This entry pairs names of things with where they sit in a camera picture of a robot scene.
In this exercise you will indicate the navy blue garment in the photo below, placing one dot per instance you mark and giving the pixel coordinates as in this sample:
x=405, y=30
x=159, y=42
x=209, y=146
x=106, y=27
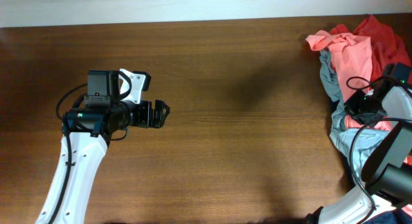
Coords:
x=389, y=217

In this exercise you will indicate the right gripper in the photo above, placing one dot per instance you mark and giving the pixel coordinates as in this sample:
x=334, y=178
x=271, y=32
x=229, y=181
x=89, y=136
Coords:
x=351, y=105

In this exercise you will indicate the grey shirt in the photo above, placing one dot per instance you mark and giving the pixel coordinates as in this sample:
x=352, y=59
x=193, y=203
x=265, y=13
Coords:
x=330, y=83

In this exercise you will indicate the salmon pink shirt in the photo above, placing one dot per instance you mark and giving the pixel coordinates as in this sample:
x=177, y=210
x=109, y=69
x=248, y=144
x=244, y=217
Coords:
x=316, y=43

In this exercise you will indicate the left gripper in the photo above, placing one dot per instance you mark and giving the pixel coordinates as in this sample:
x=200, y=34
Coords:
x=145, y=119

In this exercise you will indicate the red shirt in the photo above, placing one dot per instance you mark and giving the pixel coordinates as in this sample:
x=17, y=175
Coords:
x=366, y=51

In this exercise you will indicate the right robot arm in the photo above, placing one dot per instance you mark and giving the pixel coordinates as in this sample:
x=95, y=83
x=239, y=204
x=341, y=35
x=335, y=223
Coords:
x=377, y=151

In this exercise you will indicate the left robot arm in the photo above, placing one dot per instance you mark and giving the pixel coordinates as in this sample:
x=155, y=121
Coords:
x=112, y=103

